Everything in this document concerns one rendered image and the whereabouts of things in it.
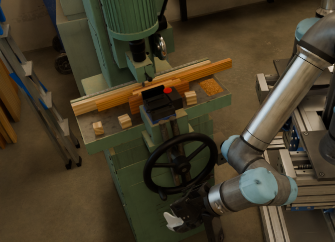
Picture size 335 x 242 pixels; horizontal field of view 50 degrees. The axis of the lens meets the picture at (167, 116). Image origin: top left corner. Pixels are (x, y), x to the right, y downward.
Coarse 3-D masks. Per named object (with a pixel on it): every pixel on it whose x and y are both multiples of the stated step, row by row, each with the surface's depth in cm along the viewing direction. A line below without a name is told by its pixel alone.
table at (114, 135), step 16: (208, 96) 142; (224, 96) 141; (96, 112) 142; (112, 112) 141; (128, 112) 140; (192, 112) 140; (208, 112) 143; (80, 128) 135; (112, 128) 134; (128, 128) 133; (144, 128) 135; (192, 128) 134; (96, 144) 131; (112, 144) 134; (160, 144) 130
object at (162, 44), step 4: (156, 32) 148; (156, 36) 147; (160, 36) 146; (156, 40) 149; (160, 40) 145; (164, 40) 147; (156, 44) 149; (160, 44) 146; (164, 44) 146; (156, 48) 152; (160, 48) 146; (164, 48) 146; (160, 52) 149; (164, 52) 147; (160, 56) 151; (164, 56) 148; (164, 60) 152
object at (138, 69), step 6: (126, 54) 140; (132, 60) 136; (144, 60) 135; (150, 60) 135; (132, 66) 136; (138, 66) 132; (144, 66) 133; (150, 66) 134; (132, 72) 140; (138, 72) 133; (144, 72) 134; (150, 72) 135; (138, 78) 135; (144, 78) 136
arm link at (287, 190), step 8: (256, 160) 90; (264, 160) 90; (248, 168) 89; (272, 168) 88; (280, 176) 86; (288, 176) 89; (280, 184) 83; (288, 184) 85; (296, 184) 88; (280, 192) 82; (288, 192) 84; (296, 192) 87; (272, 200) 81; (280, 200) 83; (288, 200) 85
